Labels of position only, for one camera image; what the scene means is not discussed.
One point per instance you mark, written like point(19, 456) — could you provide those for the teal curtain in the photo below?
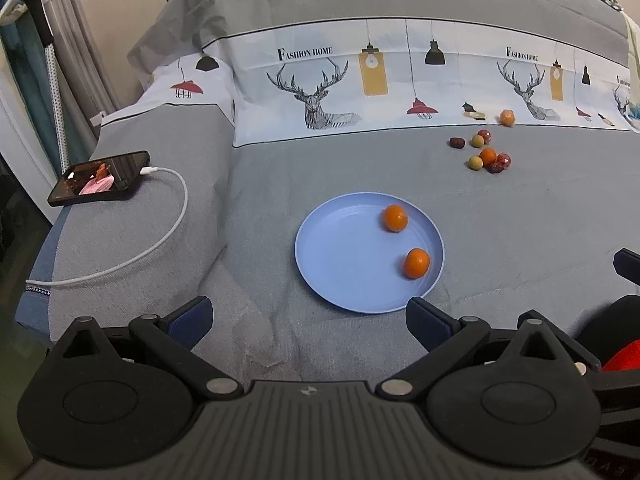
point(22, 90)

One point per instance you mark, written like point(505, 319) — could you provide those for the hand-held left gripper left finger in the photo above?
point(192, 319)

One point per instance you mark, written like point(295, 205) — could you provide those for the yellow-green round fruit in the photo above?
point(475, 140)
point(475, 162)

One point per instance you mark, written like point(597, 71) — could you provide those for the orange mandarin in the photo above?
point(507, 117)
point(416, 263)
point(395, 218)
point(487, 155)

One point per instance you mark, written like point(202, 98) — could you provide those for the black smartphone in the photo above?
point(100, 177)

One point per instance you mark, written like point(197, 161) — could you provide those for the white clothes rack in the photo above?
point(60, 50)

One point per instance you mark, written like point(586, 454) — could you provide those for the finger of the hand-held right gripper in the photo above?
point(629, 266)

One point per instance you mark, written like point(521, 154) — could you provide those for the blue plastic plate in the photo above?
point(350, 260)

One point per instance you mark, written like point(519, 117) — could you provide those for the grey printed bed sheet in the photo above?
point(350, 85)

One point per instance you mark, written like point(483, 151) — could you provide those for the dark red date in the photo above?
point(456, 142)
point(495, 168)

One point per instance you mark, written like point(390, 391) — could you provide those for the wrapped orange mandarin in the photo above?
point(507, 117)

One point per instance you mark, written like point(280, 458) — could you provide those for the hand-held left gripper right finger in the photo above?
point(425, 321)

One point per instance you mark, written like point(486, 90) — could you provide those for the small red fruit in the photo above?
point(484, 135)

